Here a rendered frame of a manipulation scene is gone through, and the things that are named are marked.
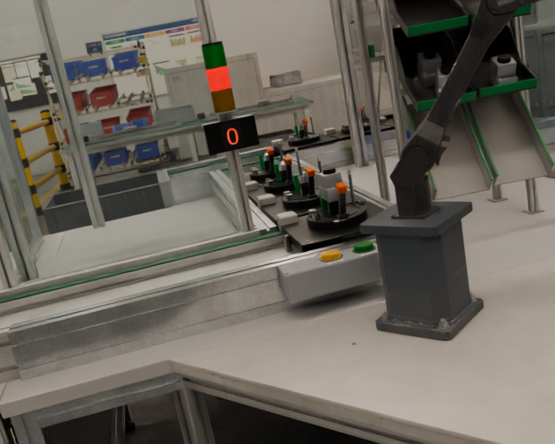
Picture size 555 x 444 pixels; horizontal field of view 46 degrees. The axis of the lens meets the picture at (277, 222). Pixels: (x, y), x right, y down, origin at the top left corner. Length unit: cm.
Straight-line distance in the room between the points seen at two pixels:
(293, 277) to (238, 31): 1082
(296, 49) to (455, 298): 1101
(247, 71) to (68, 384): 768
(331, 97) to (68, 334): 778
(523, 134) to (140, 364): 102
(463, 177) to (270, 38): 1057
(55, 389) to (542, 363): 83
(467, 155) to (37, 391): 104
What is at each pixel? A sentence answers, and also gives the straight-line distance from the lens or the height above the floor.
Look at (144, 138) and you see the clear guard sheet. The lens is 158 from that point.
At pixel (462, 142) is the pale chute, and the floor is 109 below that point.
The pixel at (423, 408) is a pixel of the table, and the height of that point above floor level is 86.
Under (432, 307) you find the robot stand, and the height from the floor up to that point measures 91.
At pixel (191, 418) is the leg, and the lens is 135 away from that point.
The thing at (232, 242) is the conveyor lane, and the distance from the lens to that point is 161.
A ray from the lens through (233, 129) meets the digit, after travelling 154.
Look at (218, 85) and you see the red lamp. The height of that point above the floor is 132.
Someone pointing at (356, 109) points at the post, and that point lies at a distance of 265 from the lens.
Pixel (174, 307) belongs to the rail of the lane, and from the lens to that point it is 133.
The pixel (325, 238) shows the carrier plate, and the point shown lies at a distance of 142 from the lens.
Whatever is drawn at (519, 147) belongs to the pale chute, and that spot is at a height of 105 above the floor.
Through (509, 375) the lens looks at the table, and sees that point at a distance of 105.
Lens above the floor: 138
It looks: 15 degrees down
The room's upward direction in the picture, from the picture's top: 11 degrees counter-clockwise
